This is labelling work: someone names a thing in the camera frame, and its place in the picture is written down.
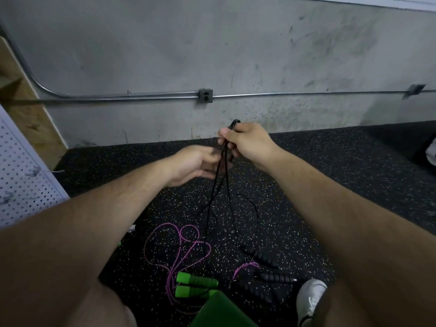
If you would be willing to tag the metal conduit pipe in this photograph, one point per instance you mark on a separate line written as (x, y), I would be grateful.
(136, 96)

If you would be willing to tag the white pegboard stand foot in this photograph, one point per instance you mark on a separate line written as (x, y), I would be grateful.
(131, 228)

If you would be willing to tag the person's left hand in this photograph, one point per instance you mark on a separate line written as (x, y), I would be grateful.
(191, 163)

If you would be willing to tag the white pegboard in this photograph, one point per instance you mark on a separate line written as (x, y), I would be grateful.
(20, 180)

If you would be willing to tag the person's right forearm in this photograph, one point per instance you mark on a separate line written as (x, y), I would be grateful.
(361, 235)

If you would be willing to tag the grey electrical junction box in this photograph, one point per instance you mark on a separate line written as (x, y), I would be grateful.
(205, 95)

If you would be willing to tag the person's right hand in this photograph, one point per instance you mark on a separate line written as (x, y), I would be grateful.
(252, 141)

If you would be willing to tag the white right shoe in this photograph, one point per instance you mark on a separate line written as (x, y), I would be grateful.
(310, 299)

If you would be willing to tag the small white object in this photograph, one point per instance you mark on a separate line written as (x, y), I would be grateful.
(432, 152)

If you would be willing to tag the person's left leg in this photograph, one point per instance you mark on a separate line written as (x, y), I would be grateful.
(102, 306)

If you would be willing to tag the person's left forearm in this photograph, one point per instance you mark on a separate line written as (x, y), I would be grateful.
(75, 241)

